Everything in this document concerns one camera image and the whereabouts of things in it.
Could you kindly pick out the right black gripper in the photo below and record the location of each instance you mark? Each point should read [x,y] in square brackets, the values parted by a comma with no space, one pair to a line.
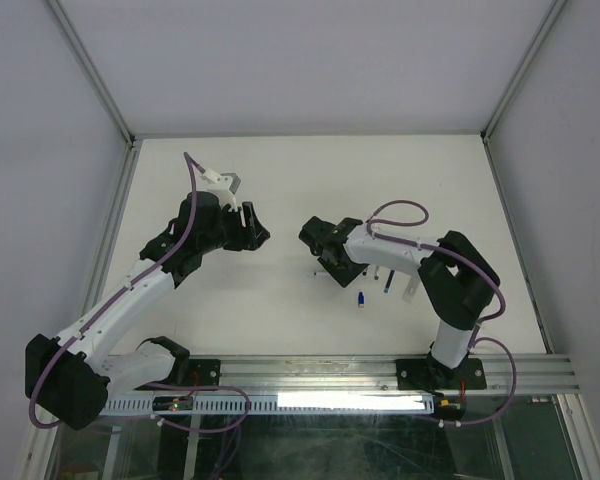
[343,277]

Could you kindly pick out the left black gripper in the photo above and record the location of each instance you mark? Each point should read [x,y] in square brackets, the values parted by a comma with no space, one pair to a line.
[247,237]

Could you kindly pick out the orange tip clear marker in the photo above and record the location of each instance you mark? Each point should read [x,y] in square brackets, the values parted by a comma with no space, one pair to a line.
[411,289]

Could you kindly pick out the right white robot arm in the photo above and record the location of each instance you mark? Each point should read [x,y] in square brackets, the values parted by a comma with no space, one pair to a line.
[458,281]

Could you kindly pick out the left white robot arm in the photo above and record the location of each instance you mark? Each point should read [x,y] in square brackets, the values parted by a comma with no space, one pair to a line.
[201,227]

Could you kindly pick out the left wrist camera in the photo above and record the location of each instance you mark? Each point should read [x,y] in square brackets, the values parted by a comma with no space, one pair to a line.
[223,186]

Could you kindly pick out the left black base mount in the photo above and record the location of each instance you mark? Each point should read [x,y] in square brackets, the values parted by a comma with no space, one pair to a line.
[194,372]

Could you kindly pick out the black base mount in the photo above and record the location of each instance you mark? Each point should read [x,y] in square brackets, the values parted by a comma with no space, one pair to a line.
[194,372]
[423,373]

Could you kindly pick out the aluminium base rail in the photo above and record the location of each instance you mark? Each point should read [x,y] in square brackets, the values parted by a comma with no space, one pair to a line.
[523,374]

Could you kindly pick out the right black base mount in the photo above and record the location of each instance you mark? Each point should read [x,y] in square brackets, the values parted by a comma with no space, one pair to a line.
[423,373]

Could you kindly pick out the slotted cable duct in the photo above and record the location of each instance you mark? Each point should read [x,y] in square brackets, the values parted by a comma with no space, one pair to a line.
[285,403]

